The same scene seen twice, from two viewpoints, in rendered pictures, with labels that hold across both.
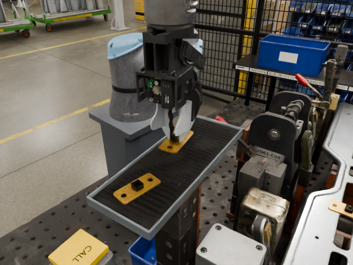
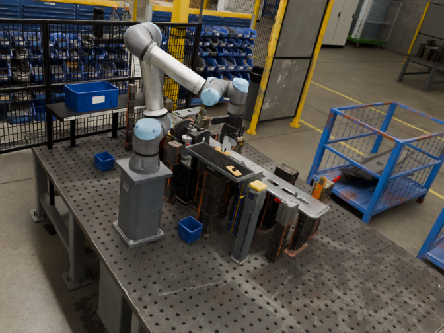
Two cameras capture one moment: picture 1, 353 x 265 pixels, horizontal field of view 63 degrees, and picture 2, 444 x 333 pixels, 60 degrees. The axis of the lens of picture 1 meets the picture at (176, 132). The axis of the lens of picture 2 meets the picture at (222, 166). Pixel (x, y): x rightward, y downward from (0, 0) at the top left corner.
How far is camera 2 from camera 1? 1.81 m
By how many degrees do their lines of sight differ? 72
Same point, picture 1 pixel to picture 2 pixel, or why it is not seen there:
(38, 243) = (150, 283)
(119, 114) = (156, 169)
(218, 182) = not seen: hidden behind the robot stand
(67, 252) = (258, 185)
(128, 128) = (165, 172)
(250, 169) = not seen: hidden behind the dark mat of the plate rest
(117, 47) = (157, 130)
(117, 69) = (155, 143)
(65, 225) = (141, 269)
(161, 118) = (226, 144)
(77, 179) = not seen: outside the picture
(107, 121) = (152, 176)
